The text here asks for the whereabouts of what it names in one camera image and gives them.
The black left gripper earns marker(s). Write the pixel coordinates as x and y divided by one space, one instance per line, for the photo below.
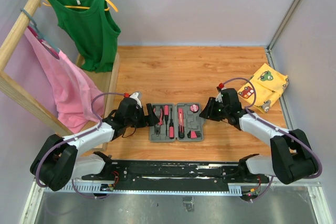
148 120

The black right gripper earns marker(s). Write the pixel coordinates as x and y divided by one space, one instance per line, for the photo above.
208 110

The pink handled pliers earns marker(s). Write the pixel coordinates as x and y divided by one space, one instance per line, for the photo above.
159 113

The black electrical tape roll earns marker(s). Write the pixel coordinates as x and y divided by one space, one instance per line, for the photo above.
194 108

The pink hex key set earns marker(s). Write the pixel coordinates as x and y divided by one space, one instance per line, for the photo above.
194 134

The grey plastic tool case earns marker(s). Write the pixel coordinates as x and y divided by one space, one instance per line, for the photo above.
192 122

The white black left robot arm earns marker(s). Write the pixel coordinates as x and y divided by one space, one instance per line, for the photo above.
61 158

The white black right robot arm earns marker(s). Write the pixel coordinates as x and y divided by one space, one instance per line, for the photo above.
291 157

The yellow patterned cloth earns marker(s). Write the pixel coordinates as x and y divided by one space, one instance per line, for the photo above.
269 85

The pink shirt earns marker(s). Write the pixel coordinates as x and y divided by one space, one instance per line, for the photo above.
75 94

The wooden clothes rack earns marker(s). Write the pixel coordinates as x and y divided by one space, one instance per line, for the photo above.
20 130

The green tank top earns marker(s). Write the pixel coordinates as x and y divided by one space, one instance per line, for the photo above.
93 30

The grey clothes hanger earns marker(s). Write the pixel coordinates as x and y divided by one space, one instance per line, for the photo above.
39 32

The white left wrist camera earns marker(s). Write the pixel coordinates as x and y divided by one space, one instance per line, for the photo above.
136 96

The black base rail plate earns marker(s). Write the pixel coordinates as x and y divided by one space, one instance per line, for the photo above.
174 175

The aluminium frame post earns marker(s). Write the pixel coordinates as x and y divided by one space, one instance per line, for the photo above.
283 24

